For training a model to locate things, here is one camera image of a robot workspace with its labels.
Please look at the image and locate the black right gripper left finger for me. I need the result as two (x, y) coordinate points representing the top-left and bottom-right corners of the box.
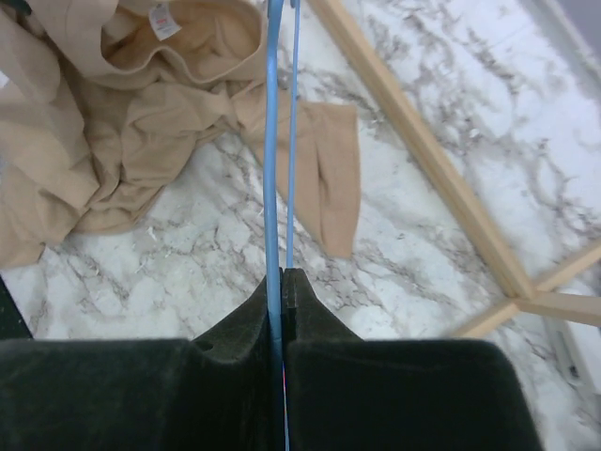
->
(1, 286), (273, 450)

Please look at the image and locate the wooden clothes rack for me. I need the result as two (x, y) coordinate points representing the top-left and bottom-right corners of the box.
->
(310, 1), (600, 338)

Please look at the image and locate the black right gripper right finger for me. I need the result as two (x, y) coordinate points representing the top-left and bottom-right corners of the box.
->
(282, 269), (542, 450)

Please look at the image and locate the blue wire hanger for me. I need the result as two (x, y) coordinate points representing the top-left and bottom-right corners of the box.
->
(263, 1), (301, 450)

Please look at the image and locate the beige t shirt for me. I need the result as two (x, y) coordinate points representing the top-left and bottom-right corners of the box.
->
(0, 0), (362, 270)

